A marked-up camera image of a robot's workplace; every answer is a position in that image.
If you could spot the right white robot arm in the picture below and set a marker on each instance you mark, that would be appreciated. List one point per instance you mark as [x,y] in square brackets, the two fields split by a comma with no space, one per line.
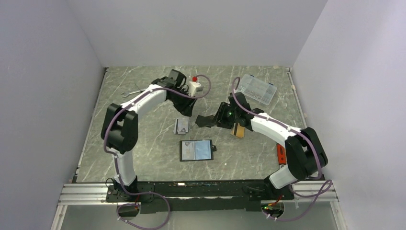
[304,153]

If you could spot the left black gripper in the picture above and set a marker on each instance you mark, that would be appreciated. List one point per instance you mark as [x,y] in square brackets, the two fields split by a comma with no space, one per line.
[187,108]

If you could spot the aluminium frame rail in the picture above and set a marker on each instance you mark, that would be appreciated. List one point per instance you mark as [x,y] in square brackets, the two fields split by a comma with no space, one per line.
[83,194]

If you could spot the clear plastic organizer box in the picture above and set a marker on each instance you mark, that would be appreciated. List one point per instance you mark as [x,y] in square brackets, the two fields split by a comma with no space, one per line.
[256,89]

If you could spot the tan wooden block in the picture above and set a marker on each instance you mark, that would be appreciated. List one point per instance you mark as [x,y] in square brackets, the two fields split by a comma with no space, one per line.
[238,131]

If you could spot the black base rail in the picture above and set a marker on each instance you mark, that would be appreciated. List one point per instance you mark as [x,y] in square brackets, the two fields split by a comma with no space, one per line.
[248,195]

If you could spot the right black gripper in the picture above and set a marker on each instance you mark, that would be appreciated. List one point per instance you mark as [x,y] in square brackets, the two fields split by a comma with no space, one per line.
[221,121]

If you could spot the orange handled tool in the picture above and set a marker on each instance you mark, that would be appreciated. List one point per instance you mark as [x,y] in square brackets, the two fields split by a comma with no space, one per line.
[281,154]

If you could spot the silver open-end wrench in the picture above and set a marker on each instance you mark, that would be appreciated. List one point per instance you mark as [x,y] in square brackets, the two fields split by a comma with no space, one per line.
[127,94]

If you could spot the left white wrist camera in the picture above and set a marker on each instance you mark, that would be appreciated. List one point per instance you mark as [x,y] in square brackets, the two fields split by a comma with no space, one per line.
[194,86]

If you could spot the black leather card holder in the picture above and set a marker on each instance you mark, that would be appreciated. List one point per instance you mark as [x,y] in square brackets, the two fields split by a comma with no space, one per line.
[204,150]

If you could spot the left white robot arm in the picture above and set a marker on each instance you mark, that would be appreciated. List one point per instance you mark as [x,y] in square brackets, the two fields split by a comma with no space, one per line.
[120,128]

